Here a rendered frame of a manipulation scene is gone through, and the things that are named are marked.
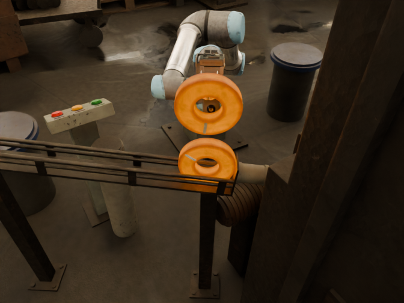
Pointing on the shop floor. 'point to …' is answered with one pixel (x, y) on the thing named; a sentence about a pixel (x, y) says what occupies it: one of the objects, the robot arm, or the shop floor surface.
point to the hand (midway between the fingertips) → (208, 98)
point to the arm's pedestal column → (183, 137)
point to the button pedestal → (92, 211)
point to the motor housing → (240, 221)
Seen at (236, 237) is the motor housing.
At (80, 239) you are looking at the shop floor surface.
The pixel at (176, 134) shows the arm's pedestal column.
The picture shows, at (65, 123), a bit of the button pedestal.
